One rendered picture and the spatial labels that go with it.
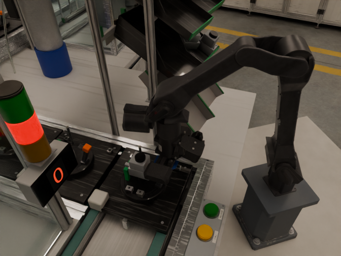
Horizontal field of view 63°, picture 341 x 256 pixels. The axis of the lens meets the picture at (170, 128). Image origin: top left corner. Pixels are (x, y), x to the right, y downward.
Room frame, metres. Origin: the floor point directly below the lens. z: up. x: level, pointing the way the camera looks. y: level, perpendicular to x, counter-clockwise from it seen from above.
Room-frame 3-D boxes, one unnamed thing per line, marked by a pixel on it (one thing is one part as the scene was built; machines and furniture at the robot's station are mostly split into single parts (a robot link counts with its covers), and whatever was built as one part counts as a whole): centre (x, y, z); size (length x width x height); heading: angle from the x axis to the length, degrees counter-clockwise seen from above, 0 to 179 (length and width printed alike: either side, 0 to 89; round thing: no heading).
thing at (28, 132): (0.37, 0.26, 1.33); 0.05 x 0.05 x 0.05
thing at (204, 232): (0.35, -0.09, 0.96); 0.04 x 0.04 x 0.02
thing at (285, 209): (0.43, -0.28, 0.96); 0.15 x 0.15 x 0.20; 16
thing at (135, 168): (0.51, 0.09, 1.06); 0.08 x 0.04 x 0.07; 69
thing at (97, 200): (0.45, 0.21, 0.97); 0.05 x 0.05 x 0.04; 69
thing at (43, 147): (0.37, 0.26, 1.28); 0.05 x 0.05 x 0.05
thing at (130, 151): (0.51, 0.08, 0.96); 0.24 x 0.24 x 0.02; 69
